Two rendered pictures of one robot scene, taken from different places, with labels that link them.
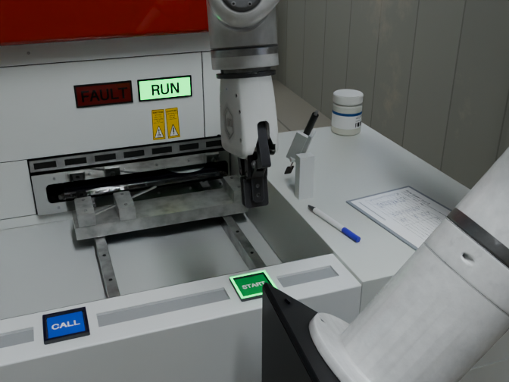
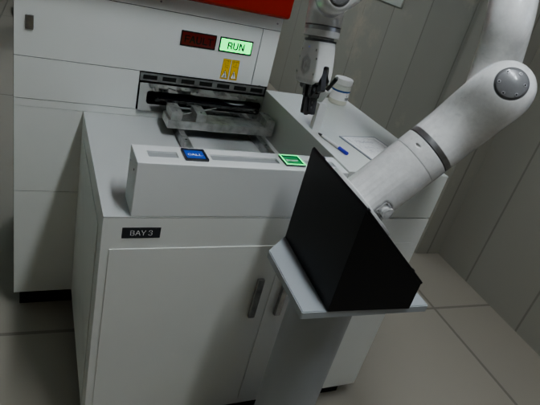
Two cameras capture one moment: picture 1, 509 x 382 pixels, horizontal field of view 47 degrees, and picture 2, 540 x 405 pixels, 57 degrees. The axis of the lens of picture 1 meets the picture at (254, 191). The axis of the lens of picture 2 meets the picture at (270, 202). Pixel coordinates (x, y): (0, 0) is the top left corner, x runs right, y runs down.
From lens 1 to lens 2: 0.52 m
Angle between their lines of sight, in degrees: 8
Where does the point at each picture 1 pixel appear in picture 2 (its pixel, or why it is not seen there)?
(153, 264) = not seen: hidden behind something
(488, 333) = (419, 182)
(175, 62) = (246, 31)
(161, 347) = (243, 178)
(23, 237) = (126, 120)
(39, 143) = (150, 62)
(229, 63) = (317, 32)
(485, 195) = (431, 120)
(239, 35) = (325, 18)
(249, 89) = (324, 48)
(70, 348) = (199, 165)
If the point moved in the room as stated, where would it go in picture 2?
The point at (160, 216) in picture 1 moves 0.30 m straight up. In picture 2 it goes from (220, 125) to (239, 32)
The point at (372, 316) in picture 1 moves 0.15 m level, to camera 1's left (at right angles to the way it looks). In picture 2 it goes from (366, 168) to (300, 153)
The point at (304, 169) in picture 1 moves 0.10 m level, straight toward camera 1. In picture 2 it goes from (320, 111) to (321, 121)
